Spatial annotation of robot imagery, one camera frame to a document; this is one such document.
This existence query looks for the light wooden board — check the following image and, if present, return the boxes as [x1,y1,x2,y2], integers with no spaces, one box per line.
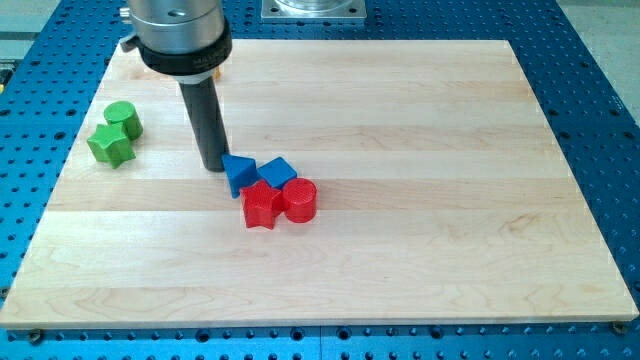
[1,39,638,329]

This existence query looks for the blue triangle block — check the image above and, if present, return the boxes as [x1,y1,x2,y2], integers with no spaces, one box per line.
[222,154,259,198]

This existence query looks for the red cylinder block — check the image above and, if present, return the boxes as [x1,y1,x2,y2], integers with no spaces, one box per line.
[282,178,317,223]

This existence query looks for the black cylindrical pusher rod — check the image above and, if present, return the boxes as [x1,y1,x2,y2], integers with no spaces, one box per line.
[180,77,229,172]

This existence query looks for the green cylinder block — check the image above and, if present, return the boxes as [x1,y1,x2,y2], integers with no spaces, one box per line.
[103,100,143,140]

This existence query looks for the blue cube block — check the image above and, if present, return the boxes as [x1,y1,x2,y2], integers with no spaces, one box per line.
[257,157,297,190]

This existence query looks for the green star block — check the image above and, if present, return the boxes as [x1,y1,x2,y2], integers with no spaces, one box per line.
[87,123,136,169]

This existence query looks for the red star block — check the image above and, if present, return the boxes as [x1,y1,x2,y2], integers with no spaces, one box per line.
[240,180,284,230]

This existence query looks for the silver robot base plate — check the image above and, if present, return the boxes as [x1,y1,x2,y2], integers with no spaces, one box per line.
[261,0,367,20]

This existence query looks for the blue perforated metal table plate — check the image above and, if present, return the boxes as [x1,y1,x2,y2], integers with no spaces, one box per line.
[1,1,639,359]

